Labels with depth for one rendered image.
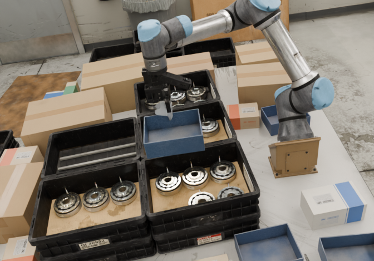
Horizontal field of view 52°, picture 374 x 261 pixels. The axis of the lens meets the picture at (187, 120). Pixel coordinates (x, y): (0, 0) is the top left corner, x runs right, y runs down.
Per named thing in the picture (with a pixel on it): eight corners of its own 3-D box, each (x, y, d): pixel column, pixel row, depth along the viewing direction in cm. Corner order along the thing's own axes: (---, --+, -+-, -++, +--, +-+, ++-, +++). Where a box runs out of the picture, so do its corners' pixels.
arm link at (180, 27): (172, 22, 138) (148, 32, 133) (187, 9, 128) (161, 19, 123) (183, 42, 139) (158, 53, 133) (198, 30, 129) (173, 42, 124)
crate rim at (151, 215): (238, 143, 157) (238, 138, 155) (261, 197, 133) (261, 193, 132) (141, 163, 155) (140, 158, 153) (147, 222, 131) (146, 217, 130)
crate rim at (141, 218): (141, 163, 155) (140, 158, 153) (147, 222, 131) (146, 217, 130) (42, 183, 153) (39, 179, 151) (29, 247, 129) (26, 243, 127)
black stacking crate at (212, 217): (239, 161, 163) (237, 140, 156) (261, 215, 139) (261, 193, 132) (146, 180, 161) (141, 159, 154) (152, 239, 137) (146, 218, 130)
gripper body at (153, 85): (148, 94, 140) (142, 64, 133) (172, 91, 139) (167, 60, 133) (147, 105, 133) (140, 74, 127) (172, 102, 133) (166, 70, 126)
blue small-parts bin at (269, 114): (297, 110, 202) (298, 99, 198) (310, 127, 191) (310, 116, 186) (260, 118, 201) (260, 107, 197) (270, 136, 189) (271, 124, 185)
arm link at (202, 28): (234, 6, 167) (138, 37, 143) (250, -5, 158) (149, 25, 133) (245, 31, 167) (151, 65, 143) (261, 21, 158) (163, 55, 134)
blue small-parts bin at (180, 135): (200, 123, 144) (198, 108, 139) (205, 150, 132) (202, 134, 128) (147, 131, 144) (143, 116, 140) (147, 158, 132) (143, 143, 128)
